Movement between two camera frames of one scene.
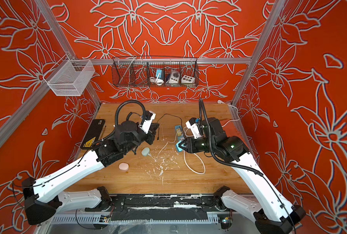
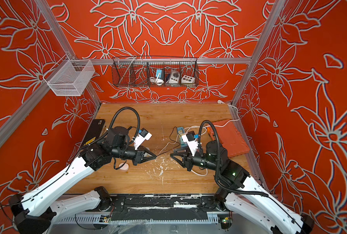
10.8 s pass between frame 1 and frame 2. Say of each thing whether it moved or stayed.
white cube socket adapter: stayed
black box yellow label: stayed
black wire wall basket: stayed
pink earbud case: stayed
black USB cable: moved
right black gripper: moved
